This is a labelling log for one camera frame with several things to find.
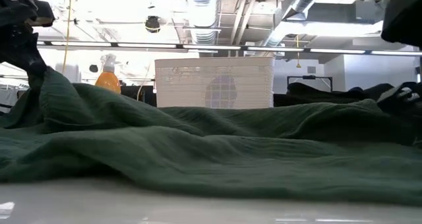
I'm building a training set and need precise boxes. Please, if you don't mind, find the dark green garment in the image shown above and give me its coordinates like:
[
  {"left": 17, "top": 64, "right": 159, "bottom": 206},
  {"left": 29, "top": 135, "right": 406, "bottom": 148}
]
[{"left": 0, "top": 67, "right": 422, "bottom": 208}]

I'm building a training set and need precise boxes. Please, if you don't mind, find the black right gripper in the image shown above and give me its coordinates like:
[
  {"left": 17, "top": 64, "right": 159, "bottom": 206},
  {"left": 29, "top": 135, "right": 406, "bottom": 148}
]
[{"left": 377, "top": 81, "right": 422, "bottom": 119}]

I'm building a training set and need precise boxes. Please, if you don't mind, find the silver spiral ventilation duct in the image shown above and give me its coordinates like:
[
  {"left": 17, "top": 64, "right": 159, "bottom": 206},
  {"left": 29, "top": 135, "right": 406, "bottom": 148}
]
[{"left": 262, "top": 0, "right": 330, "bottom": 47}]

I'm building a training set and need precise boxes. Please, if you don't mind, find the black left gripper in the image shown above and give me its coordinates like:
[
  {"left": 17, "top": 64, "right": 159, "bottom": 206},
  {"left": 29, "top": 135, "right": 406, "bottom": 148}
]
[{"left": 0, "top": 21, "right": 49, "bottom": 87}]

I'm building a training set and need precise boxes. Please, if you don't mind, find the orange spray bottle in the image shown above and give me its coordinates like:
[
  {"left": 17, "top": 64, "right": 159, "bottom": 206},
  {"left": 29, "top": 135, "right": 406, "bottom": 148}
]
[{"left": 94, "top": 53, "right": 122, "bottom": 95}]

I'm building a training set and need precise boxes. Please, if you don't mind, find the yellow cable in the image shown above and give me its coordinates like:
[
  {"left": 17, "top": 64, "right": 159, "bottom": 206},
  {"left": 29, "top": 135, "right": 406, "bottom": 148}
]
[{"left": 61, "top": 0, "right": 74, "bottom": 74}]

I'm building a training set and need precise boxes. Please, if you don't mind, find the white perforated plastic basket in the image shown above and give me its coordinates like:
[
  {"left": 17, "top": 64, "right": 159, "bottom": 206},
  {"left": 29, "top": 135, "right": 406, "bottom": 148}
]
[{"left": 154, "top": 56, "right": 276, "bottom": 110}]

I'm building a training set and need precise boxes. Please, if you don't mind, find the black tubular stand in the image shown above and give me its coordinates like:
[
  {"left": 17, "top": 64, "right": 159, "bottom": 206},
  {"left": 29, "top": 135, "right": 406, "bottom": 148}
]
[{"left": 286, "top": 74, "right": 334, "bottom": 93}]

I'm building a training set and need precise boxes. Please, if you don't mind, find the silver ribbed ventilation duct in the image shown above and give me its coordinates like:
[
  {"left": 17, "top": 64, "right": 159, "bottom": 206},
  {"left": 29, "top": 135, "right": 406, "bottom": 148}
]
[{"left": 183, "top": 0, "right": 221, "bottom": 45}]

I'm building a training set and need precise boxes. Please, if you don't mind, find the black towel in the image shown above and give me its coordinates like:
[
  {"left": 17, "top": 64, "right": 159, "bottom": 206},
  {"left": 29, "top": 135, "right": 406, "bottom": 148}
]
[{"left": 285, "top": 82, "right": 395, "bottom": 99}]

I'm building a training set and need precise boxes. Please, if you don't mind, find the black hanging ceiling device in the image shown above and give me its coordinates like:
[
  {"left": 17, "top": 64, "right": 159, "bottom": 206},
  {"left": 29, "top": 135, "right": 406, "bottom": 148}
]
[{"left": 144, "top": 15, "right": 162, "bottom": 34}]

